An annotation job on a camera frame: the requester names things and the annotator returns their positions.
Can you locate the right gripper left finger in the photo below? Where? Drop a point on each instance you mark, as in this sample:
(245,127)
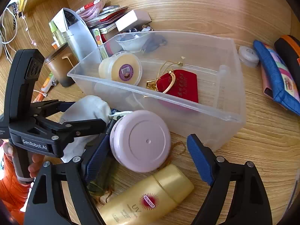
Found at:
(47,205)

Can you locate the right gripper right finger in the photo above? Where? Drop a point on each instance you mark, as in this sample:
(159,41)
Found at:
(249,205)

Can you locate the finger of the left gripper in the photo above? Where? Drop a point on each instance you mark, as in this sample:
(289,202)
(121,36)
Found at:
(61,134)
(49,107)

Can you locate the white drawstring pouch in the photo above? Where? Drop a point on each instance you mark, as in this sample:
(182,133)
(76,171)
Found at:
(89,107)

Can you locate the pink macaron-shaped case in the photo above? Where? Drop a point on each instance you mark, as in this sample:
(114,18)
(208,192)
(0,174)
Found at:
(140,140)

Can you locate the cream jar with clear lid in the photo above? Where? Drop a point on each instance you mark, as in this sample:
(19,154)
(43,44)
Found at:
(123,67)

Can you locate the gold sunscreen bottle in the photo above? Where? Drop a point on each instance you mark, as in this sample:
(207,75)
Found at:
(149,199)

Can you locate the red charm with gold ribbon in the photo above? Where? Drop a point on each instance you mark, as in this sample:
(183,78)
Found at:
(172,79)

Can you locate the left hand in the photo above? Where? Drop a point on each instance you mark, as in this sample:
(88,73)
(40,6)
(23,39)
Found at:
(26,164)

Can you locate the green orange tube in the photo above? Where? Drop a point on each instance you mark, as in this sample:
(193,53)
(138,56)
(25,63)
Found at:
(48,83)

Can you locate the brown mug with lid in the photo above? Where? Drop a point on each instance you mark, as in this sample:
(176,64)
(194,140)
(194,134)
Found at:
(60,62)

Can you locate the green spray bottle background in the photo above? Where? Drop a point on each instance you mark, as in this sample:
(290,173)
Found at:
(55,33)

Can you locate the fruit pattern booklet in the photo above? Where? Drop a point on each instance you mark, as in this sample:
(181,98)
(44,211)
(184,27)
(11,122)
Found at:
(98,39)

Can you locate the pink packet with red label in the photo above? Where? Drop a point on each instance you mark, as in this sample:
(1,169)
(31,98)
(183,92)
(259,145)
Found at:
(91,10)

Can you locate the stack of books and packets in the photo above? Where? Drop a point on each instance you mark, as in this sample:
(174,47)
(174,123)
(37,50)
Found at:
(106,20)

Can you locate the small bowl of trinkets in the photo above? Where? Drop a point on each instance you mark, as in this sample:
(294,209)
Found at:
(134,42)

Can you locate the blue patchwork pencil case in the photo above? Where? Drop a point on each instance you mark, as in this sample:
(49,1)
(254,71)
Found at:
(283,86)

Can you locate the white rectangular box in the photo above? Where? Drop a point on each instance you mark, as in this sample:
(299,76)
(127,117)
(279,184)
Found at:
(133,18)

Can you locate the clear plastic storage bin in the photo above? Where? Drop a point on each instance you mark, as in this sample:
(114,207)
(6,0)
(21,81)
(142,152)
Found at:
(221,111)

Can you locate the white round tape roll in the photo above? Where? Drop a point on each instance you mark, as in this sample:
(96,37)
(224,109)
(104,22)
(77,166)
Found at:
(248,56)

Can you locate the black orange zip pouch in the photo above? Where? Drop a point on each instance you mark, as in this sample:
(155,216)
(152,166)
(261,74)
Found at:
(288,49)

